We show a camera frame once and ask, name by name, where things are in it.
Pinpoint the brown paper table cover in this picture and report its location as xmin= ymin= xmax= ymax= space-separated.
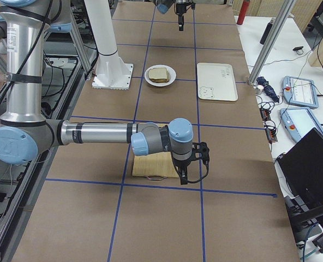
xmin=13 ymin=2 xmax=299 ymax=261

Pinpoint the lower teach pendant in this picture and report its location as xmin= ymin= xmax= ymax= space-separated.
xmin=279 ymin=107 xmax=323 ymax=142

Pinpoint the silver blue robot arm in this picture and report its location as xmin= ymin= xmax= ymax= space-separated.
xmin=152 ymin=0 xmax=195 ymax=32
xmin=0 ymin=1 xmax=195 ymax=184

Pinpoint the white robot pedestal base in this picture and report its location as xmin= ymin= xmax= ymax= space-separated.
xmin=85 ymin=0 xmax=134 ymax=90

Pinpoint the teach pendant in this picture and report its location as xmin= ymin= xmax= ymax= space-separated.
xmin=282 ymin=76 xmax=319 ymax=109
xmin=279 ymin=107 xmax=323 ymax=142

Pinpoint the black monitor stand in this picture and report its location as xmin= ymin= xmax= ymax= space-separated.
xmin=284 ymin=196 xmax=323 ymax=243

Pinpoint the aluminium frame post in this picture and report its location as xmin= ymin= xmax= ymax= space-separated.
xmin=248 ymin=0 xmax=296 ymax=86

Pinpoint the bread slice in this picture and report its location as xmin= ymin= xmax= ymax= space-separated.
xmin=148 ymin=75 xmax=170 ymax=83
xmin=147 ymin=67 xmax=169 ymax=77

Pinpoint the black laptop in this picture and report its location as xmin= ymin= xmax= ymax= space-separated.
xmin=278 ymin=128 xmax=323 ymax=205

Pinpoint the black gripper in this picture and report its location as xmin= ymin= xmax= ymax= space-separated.
xmin=173 ymin=158 xmax=191 ymax=185
xmin=176 ymin=0 xmax=190 ymax=32

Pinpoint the upper teach pendant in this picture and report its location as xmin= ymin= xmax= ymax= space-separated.
xmin=282 ymin=76 xmax=319 ymax=109

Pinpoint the folded blue umbrella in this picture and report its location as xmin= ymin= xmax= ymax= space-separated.
xmin=256 ymin=76 xmax=279 ymax=103

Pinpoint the bamboo cutting board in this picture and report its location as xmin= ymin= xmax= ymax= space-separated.
xmin=132 ymin=152 xmax=178 ymax=178

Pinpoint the cream bear serving tray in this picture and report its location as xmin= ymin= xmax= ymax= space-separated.
xmin=197 ymin=63 xmax=238 ymax=102

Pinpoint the dark red bottle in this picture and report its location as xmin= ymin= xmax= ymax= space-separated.
xmin=236 ymin=0 xmax=250 ymax=25

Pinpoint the white round plate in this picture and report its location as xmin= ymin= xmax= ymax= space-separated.
xmin=145 ymin=65 xmax=176 ymax=87

